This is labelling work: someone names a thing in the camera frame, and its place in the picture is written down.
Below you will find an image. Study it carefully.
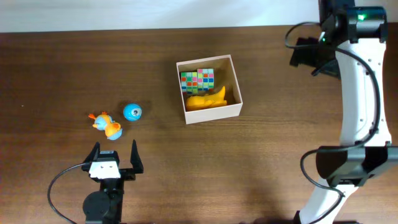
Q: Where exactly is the orange blue duck toy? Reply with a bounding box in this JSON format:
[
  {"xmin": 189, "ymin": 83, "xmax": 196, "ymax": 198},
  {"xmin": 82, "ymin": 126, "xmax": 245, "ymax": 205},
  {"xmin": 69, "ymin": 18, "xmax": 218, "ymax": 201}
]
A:
[{"xmin": 88, "ymin": 111, "xmax": 123, "ymax": 141}]

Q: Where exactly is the rubik's cube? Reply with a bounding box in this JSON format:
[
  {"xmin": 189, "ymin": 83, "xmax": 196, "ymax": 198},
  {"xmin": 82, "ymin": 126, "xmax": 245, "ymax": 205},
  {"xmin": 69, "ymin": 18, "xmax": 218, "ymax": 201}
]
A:
[
  {"xmin": 197, "ymin": 68, "xmax": 215, "ymax": 91},
  {"xmin": 180, "ymin": 72, "xmax": 198, "ymax": 95}
]

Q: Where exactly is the orange dinosaur toy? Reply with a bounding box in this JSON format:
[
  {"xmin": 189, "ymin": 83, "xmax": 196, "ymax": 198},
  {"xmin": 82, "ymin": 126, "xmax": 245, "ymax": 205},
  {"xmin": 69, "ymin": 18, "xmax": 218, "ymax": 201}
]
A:
[{"xmin": 185, "ymin": 86, "xmax": 228, "ymax": 111}]

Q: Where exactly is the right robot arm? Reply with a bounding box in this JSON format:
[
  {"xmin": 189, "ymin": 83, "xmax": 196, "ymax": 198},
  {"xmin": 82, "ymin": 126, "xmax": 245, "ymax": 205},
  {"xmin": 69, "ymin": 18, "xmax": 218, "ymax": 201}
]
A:
[{"xmin": 290, "ymin": 0, "xmax": 397, "ymax": 223}]

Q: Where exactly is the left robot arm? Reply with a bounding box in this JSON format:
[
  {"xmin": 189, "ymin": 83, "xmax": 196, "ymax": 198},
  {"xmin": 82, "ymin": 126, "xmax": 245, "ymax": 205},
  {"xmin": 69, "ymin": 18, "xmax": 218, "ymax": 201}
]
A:
[{"xmin": 81, "ymin": 141, "xmax": 144, "ymax": 224}]

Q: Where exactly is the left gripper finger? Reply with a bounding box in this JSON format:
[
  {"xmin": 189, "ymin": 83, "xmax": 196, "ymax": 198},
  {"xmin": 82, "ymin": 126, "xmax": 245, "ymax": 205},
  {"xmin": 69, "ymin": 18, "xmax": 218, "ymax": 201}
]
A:
[
  {"xmin": 83, "ymin": 142, "xmax": 100, "ymax": 163},
  {"xmin": 130, "ymin": 139, "xmax": 144, "ymax": 174}
]

